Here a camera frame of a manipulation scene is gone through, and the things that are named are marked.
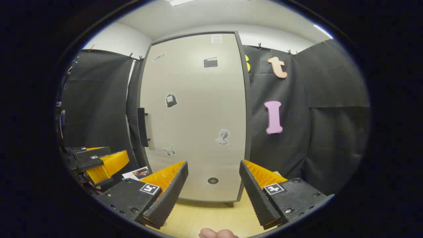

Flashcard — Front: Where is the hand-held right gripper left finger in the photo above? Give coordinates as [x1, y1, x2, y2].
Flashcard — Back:
[94, 161, 189, 230]

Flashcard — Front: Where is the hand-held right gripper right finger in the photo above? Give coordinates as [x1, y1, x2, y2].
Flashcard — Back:
[239, 159, 335, 231]

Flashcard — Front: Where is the black cabinet door handle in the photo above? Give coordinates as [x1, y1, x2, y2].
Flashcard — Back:
[137, 107, 150, 147]

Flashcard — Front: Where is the grey cabinet door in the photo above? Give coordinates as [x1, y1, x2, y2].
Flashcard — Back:
[140, 33, 248, 203]

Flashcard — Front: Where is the black backdrop cloth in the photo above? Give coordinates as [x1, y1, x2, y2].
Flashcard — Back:
[59, 43, 370, 195]

